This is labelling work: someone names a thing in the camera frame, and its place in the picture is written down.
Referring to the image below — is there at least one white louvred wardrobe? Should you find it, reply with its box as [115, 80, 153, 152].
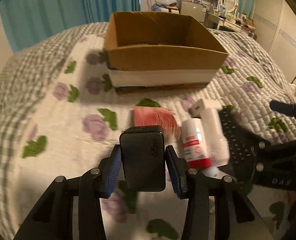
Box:
[253, 0, 296, 84]

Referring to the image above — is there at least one white bottle red label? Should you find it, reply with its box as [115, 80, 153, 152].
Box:
[181, 118, 210, 169]

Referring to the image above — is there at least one grey checked bed sheet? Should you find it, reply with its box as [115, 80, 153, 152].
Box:
[0, 22, 108, 239]

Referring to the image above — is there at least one pink glitter card case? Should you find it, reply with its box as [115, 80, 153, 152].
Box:
[133, 106, 180, 139]

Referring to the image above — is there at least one oval white vanity mirror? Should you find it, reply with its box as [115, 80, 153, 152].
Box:
[219, 0, 238, 13]

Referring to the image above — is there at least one plain white bottle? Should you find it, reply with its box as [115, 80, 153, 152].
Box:
[201, 108, 230, 167]

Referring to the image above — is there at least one teal curtain left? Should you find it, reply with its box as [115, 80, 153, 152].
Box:
[0, 0, 140, 53]

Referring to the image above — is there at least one black remote control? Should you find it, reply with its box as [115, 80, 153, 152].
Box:
[219, 107, 255, 182]

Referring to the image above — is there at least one white dressing table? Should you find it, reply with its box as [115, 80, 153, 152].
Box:
[203, 12, 256, 35]

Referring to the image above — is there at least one white charger plug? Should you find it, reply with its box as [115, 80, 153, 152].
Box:
[189, 99, 223, 118]

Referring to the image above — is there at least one black rectangular power bank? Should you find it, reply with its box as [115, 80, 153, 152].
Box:
[119, 125, 166, 192]

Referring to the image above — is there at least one cardboard box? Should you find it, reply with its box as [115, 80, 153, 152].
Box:
[104, 11, 228, 90]

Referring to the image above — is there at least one silver mini fridge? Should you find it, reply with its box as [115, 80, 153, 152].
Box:
[180, 1, 206, 23]

